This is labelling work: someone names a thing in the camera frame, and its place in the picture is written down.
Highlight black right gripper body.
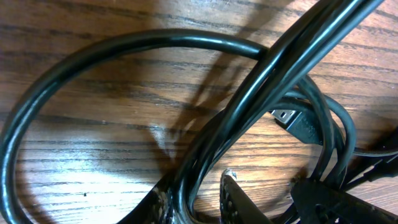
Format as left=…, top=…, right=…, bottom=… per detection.
left=270, top=127, right=398, bottom=224

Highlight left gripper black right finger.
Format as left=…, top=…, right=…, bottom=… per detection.
left=220, top=169, right=272, bottom=224

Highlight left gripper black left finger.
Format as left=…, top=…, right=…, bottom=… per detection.
left=118, top=174, right=173, bottom=224

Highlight black USB-A cable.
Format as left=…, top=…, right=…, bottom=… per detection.
left=0, top=28, right=357, bottom=224

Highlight black micro USB cable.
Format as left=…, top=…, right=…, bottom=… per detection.
left=172, top=0, right=386, bottom=224

